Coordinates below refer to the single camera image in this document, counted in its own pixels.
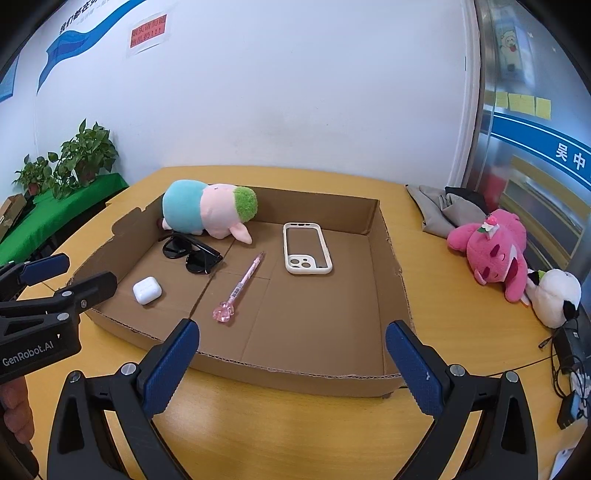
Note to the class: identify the black sunglasses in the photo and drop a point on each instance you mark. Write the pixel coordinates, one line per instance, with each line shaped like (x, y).
(199, 257)

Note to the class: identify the white clear phone case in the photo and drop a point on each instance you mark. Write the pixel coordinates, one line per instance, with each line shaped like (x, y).
(305, 250)

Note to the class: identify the pink bear-topped pen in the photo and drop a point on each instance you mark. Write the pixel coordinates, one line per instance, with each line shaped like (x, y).
(224, 312)

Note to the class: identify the pink bear plush toy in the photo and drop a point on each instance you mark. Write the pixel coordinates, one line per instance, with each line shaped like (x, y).
(495, 251)

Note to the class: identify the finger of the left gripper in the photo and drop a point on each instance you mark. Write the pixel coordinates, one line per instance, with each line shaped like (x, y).
(76, 298)
(15, 277)

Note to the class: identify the larger potted green plant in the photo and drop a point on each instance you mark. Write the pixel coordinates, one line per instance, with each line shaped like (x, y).
(81, 159)

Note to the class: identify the cartoon poster on glass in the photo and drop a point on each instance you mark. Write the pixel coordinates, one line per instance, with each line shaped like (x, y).
(508, 44)

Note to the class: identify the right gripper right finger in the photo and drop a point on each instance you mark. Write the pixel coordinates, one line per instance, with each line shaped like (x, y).
(503, 445)

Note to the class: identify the white earbuds case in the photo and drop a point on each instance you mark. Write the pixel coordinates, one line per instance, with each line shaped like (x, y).
(146, 290)

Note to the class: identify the grey folded cloth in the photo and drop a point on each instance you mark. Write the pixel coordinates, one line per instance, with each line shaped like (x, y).
(444, 210)

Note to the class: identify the white panda plush toy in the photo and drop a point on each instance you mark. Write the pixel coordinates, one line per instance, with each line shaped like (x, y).
(555, 296)

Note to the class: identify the pig plush toy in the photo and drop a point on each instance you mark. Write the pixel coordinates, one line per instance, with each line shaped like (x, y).
(220, 210)

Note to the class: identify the left hand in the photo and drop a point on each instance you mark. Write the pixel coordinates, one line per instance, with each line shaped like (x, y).
(18, 415)

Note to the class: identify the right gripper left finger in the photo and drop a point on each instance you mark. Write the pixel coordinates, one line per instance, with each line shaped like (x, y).
(81, 444)

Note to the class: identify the smaller potted green plant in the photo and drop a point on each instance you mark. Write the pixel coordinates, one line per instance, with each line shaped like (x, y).
(34, 175)

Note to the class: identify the red wall notice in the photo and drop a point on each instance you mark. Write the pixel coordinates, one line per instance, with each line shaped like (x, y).
(149, 33)

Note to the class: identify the cardboard box tray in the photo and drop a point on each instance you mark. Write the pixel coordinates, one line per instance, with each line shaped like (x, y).
(315, 334)

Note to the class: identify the yellow sticky notes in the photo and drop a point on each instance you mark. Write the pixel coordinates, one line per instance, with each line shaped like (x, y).
(501, 102)

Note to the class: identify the green covered side table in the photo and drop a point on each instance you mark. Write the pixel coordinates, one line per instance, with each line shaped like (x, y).
(52, 221)

